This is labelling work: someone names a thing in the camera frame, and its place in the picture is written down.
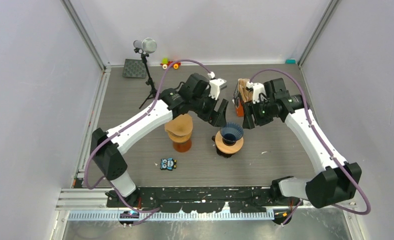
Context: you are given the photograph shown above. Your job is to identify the colourful toy car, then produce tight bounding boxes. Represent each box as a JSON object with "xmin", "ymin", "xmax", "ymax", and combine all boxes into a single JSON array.
[{"xmin": 160, "ymin": 58, "xmax": 181, "ymax": 70}]

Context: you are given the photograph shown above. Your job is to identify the brown paper coffee filter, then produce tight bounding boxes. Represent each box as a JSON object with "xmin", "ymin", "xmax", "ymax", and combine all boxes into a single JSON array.
[{"xmin": 164, "ymin": 113, "xmax": 193, "ymax": 137}]

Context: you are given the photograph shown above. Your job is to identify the dark grey studded plate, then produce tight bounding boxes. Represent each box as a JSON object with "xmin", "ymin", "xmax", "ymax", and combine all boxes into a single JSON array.
[{"xmin": 122, "ymin": 58, "xmax": 147, "ymax": 79}]

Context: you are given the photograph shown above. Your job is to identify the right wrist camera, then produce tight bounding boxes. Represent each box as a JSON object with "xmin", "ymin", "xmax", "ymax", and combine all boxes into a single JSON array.
[{"xmin": 245, "ymin": 82, "xmax": 268, "ymax": 104}]

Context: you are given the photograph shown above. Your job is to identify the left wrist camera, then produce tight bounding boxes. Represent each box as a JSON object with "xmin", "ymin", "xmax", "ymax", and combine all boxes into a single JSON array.
[{"xmin": 207, "ymin": 71, "xmax": 227, "ymax": 100}]

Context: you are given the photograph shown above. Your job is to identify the blue owl sticker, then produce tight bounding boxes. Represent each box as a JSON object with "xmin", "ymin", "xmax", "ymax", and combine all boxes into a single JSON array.
[{"xmin": 160, "ymin": 157, "xmax": 177, "ymax": 171}]

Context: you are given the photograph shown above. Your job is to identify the silver microphone on tripod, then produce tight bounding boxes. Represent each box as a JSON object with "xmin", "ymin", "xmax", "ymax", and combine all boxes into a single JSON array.
[{"xmin": 133, "ymin": 37, "xmax": 157, "ymax": 109}]

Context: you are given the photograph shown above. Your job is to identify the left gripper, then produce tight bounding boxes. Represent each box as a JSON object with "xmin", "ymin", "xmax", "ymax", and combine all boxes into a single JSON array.
[{"xmin": 190, "ymin": 90, "xmax": 227, "ymax": 127}]

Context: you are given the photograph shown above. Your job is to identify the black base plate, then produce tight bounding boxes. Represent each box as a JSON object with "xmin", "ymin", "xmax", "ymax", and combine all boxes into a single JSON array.
[{"xmin": 105, "ymin": 186, "xmax": 300, "ymax": 214}]

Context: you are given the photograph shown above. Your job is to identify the wooden ring stand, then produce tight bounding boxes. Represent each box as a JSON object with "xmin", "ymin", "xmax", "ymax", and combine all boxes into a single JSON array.
[{"xmin": 214, "ymin": 131, "xmax": 244, "ymax": 155}]

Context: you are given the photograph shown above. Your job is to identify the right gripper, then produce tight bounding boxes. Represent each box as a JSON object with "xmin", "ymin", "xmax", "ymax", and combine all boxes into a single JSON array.
[{"xmin": 242, "ymin": 96, "xmax": 276, "ymax": 129}]

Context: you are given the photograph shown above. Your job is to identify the teal block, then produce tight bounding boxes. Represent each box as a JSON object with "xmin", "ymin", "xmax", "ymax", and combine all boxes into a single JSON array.
[{"xmin": 285, "ymin": 59, "xmax": 297, "ymax": 65}]

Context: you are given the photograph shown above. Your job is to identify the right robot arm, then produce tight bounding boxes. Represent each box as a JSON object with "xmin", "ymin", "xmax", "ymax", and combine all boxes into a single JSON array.
[{"xmin": 242, "ymin": 78, "xmax": 362, "ymax": 209}]

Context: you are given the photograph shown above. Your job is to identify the amber glass carafe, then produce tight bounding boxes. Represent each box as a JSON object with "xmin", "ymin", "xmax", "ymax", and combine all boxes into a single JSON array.
[{"xmin": 172, "ymin": 139, "xmax": 192, "ymax": 153}]

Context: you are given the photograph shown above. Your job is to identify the blue plastic dripper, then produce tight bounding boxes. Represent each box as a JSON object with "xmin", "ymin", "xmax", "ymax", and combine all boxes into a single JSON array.
[{"xmin": 220, "ymin": 122, "xmax": 244, "ymax": 146}]

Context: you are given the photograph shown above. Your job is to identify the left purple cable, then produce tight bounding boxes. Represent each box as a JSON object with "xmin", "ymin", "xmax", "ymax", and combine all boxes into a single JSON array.
[{"xmin": 82, "ymin": 59, "xmax": 214, "ymax": 190}]

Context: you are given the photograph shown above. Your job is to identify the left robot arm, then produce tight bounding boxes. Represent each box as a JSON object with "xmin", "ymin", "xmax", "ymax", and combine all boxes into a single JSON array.
[{"xmin": 90, "ymin": 73, "xmax": 228, "ymax": 207}]

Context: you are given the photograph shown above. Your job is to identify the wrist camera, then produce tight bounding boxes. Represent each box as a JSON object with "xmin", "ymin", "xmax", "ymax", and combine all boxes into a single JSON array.
[
  {"xmin": 207, "ymin": 71, "xmax": 227, "ymax": 100},
  {"xmin": 245, "ymin": 82, "xmax": 268, "ymax": 104}
]

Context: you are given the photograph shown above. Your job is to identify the orange coffee filter box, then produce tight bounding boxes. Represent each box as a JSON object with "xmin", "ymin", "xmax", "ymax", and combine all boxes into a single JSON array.
[{"xmin": 232, "ymin": 78, "xmax": 253, "ymax": 117}]

